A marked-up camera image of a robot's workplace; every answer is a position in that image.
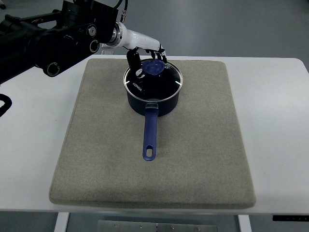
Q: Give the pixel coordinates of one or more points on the white right table leg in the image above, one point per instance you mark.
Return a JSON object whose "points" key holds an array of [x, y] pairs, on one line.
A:
{"points": [[244, 223]]}

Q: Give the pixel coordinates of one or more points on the dark saucepan blue handle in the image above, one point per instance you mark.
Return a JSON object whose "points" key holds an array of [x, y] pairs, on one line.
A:
{"points": [[151, 110]]}

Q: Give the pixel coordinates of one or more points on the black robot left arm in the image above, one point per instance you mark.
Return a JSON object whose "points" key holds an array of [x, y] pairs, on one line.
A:
{"points": [[55, 41]]}

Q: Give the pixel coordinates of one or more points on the metal base plate under table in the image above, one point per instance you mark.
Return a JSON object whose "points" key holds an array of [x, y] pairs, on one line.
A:
{"points": [[127, 226]]}

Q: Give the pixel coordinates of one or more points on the white left table leg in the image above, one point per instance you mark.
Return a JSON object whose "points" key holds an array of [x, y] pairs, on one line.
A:
{"points": [[61, 222]]}

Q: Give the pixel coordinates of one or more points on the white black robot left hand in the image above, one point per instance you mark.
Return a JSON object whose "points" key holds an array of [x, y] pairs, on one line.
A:
{"points": [[133, 41]]}

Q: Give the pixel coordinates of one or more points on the glass pot lid blue knob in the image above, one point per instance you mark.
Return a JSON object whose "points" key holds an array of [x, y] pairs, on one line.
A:
{"points": [[158, 81]]}

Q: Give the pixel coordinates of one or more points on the white table leg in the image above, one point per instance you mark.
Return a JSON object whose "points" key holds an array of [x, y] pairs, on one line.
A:
{"points": [[61, 222], [244, 223]]}

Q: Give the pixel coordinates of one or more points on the beige fabric mat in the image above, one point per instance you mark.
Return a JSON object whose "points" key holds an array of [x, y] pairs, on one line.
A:
{"points": [[191, 158]]}

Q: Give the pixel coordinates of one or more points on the black table control panel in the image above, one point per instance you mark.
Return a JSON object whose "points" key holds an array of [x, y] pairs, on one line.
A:
{"points": [[291, 218]]}

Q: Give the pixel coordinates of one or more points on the metal floor plate lower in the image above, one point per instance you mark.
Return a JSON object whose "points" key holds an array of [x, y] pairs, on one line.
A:
{"points": [[107, 52]]}

